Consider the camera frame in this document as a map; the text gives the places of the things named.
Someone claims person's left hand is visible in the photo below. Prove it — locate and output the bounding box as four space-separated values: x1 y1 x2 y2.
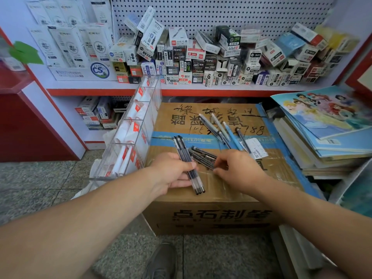
149 152 194 197

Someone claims person's right hand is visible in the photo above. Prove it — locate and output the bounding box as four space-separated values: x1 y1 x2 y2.
213 150 271 195

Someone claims black gel pen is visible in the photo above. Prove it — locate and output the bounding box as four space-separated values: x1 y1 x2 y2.
176 136 203 194
192 146 217 160
189 149 216 166
190 154 215 171
172 136 199 195
178 135 206 193

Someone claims person's right forearm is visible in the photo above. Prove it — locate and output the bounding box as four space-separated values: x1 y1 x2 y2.
256 178 372 279

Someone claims person's left forearm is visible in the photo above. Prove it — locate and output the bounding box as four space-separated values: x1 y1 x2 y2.
0 166 159 279

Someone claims blue gel pen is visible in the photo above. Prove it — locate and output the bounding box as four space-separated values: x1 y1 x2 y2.
222 121 244 151

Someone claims dark clear gel pen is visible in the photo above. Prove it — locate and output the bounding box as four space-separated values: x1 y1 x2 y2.
235 127 252 154

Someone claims white paper label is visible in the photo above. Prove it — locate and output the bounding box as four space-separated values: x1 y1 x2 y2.
245 138 269 160

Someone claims white gel pen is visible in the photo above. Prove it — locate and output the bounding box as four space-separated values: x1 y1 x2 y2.
210 113 232 143

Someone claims grey gel pen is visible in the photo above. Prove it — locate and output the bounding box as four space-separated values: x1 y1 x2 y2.
198 114 226 143

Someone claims brown cardboard box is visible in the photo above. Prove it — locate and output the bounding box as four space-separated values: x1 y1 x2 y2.
142 102 321 236

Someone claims clear acrylic display rack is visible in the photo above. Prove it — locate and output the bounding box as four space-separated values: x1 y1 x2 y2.
89 76 163 182

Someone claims white shelf with red edge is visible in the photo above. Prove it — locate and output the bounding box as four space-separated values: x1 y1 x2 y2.
44 80 335 98

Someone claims person's grey shoe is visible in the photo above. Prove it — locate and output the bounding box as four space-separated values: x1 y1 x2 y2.
144 242 178 279

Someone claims stack of books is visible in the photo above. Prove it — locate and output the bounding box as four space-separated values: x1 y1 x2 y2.
273 107 372 177

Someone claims pile of pen refill boxes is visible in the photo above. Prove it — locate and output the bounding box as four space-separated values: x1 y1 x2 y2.
109 6 361 88

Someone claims stack of small stationery boxes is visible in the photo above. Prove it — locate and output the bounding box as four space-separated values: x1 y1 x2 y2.
75 96 129 131

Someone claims cartoon colouring book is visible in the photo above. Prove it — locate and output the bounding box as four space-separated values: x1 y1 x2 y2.
270 85 372 140

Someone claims white display carton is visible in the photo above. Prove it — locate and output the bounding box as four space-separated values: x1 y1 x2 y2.
48 61 117 82

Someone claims white pegboard panel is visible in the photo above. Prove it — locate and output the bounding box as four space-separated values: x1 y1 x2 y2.
110 0 338 41

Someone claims red counter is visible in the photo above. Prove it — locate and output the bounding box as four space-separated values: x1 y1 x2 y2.
0 27 88 163

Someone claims row of tall white boxes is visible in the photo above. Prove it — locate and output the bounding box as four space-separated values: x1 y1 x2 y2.
26 0 115 68

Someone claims green paper leaf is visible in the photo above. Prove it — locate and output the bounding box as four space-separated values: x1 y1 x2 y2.
8 41 44 65

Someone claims red frame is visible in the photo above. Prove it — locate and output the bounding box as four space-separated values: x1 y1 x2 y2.
333 33 372 97

